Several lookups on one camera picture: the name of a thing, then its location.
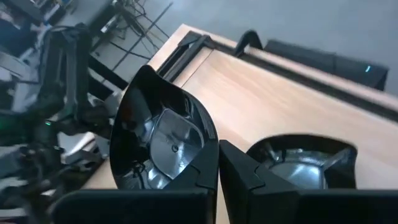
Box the black leaf-shaped mini plate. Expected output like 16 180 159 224
108 64 220 191

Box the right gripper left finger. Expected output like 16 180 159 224
49 139 220 224

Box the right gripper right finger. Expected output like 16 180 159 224
219 139 398 224

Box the black cable clamp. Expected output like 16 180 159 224
233 29 264 58

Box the black power strip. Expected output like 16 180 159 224
264 39 389 91

